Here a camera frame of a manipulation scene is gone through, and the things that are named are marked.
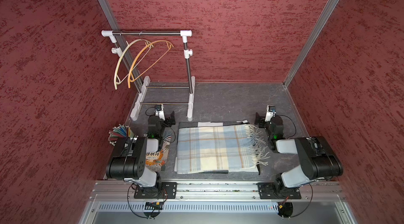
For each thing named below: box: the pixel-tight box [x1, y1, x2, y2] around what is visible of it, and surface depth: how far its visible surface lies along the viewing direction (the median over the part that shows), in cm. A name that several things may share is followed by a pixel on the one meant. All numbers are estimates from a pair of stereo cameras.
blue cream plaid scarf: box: [176, 123, 271, 175], surface depth 87 cm
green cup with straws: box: [108, 124, 139, 146], surface depth 81 cm
